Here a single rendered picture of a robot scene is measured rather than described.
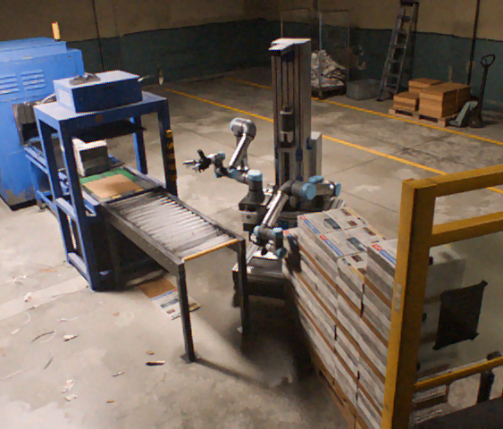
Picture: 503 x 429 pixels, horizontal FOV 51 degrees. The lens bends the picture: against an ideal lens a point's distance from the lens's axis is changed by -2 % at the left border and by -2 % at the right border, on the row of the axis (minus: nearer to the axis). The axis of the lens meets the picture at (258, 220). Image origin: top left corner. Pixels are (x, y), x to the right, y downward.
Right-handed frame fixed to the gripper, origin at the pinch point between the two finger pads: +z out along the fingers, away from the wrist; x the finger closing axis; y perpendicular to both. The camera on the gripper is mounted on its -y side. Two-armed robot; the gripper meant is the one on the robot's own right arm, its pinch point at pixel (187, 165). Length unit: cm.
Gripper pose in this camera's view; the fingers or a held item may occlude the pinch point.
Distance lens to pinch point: 400.1
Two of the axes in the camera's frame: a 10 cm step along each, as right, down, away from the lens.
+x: -7.2, -4.0, 5.8
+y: -0.5, 8.5, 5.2
